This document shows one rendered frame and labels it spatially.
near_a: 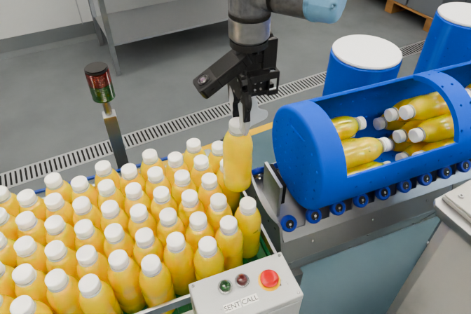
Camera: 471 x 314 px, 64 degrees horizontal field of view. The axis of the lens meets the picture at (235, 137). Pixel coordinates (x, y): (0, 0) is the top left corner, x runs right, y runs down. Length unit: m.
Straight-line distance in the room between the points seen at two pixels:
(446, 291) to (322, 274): 1.08
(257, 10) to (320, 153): 0.38
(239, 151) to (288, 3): 0.35
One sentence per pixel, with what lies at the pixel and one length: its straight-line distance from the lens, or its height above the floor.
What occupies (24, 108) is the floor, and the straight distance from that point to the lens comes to 3.39.
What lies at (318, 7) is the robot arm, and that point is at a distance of 0.60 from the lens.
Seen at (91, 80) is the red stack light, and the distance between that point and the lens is 1.10.
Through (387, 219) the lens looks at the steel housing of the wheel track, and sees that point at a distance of 1.25.
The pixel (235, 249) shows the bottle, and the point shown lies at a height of 1.03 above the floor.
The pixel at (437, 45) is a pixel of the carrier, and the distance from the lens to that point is 2.15.
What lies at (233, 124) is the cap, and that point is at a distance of 0.80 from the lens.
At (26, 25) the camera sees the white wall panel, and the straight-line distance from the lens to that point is 4.16.
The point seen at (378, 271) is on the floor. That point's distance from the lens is 2.17.
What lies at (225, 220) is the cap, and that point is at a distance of 0.87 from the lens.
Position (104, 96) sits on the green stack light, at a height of 1.18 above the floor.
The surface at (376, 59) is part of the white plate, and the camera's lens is 1.61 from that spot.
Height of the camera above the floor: 1.80
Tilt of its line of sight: 42 degrees down
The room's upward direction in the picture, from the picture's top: straight up
